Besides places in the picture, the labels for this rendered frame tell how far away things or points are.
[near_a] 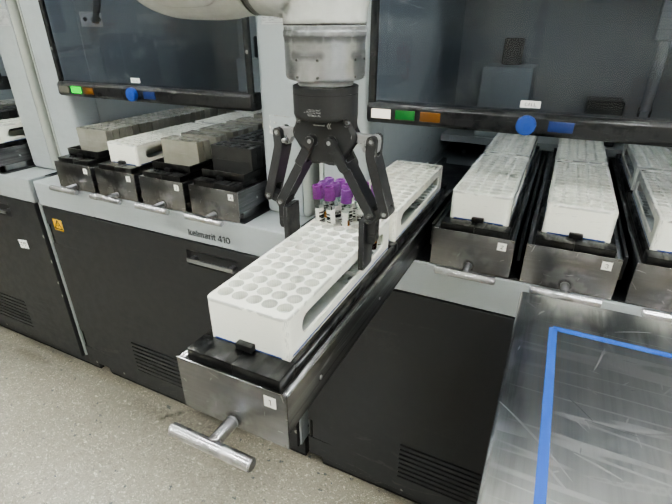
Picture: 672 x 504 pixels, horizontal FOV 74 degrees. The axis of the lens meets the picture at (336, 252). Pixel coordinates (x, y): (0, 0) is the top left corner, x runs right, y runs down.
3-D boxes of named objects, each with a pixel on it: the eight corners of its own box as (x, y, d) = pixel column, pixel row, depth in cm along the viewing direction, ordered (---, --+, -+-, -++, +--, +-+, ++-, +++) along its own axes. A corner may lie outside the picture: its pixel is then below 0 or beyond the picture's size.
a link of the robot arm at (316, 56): (345, 25, 43) (345, 91, 46) (379, 26, 50) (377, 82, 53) (265, 26, 46) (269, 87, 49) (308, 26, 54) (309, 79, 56)
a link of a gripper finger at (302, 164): (316, 141, 52) (307, 134, 52) (278, 210, 59) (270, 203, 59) (331, 135, 55) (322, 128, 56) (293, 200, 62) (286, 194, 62)
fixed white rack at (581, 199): (549, 188, 98) (555, 160, 95) (601, 194, 94) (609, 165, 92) (539, 239, 74) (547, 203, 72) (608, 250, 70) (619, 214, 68)
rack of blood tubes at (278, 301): (331, 242, 73) (331, 206, 71) (389, 253, 69) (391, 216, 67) (211, 344, 49) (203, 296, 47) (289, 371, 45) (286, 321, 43)
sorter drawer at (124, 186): (255, 141, 170) (253, 117, 166) (286, 145, 165) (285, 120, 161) (84, 200, 111) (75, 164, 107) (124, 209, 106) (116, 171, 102)
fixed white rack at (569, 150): (555, 155, 124) (560, 133, 121) (596, 160, 120) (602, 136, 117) (549, 186, 100) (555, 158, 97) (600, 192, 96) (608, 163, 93)
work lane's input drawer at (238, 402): (391, 209, 105) (393, 172, 101) (450, 219, 100) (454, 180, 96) (155, 435, 47) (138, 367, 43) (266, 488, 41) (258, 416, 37)
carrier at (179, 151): (206, 166, 108) (203, 141, 105) (200, 168, 106) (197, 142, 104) (169, 160, 112) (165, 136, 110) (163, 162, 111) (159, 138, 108)
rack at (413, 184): (395, 187, 99) (397, 159, 96) (440, 194, 95) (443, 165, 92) (336, 237, 75) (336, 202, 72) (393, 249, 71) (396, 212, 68)
